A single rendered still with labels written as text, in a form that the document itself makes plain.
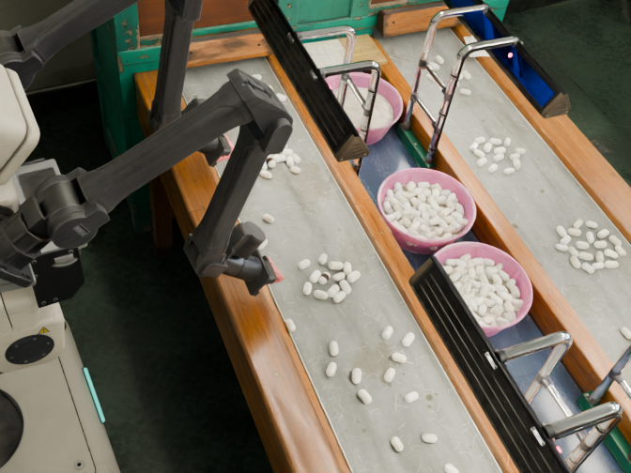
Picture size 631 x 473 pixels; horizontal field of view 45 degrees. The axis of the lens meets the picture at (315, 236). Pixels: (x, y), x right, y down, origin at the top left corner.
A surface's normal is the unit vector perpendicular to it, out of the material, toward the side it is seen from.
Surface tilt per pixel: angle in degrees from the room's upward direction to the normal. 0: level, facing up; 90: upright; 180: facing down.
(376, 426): 0
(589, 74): 0
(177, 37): 91
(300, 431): 0
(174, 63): 91
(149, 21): 90
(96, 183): 26
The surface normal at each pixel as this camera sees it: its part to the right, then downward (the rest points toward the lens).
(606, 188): 0.11, -0.65
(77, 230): 0.47, 0.73
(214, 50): 0.39, 0.42
